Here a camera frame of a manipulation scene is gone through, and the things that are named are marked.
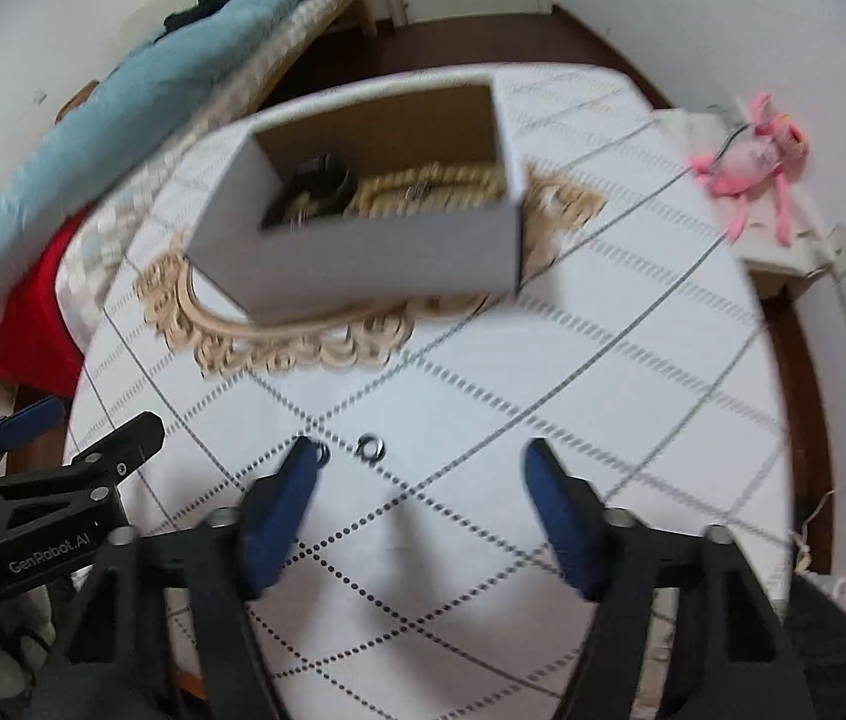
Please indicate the checkered bed sheet mattress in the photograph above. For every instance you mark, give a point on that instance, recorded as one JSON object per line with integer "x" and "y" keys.
{"x": 93, "y": 257}

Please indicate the white cloth covered box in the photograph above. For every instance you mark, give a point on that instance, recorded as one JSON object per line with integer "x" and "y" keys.
{"x": 770, "y": 264}

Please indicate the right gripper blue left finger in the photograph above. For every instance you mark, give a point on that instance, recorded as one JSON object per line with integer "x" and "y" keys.
{"x": 272, "y": 512}

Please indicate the pink panther plush toy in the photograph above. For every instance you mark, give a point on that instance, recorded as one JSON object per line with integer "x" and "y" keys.
{"x": 769, "y": 158}

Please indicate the white cardboard jewelry box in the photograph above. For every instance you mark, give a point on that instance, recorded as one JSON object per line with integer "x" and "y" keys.
{"x": 437, "y": 208}

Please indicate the red blanket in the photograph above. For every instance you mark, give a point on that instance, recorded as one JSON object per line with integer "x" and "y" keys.
{"x": 36, "y": 349}

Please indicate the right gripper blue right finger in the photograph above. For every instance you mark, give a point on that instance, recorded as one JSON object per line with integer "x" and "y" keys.
{"x": 572, "y": 516}

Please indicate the white diamond pattern tablecloth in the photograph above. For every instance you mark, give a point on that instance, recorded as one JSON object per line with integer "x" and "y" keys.
{"x": 421, "y": 585}

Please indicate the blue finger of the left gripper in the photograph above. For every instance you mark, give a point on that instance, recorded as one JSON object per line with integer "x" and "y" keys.
{"x": 114, "y": 457}
{"x": 33, "y": 422}

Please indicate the wooden bed frame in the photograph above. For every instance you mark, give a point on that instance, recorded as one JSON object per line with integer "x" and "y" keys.
{"x": 354, "y": 14}

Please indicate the grey clothes hanger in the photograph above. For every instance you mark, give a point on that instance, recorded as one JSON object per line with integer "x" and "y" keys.
{"x": 737, "y": 122}

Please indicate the light blue duvet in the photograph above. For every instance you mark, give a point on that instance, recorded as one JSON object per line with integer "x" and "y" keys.
{"x": 154, "y": 91}

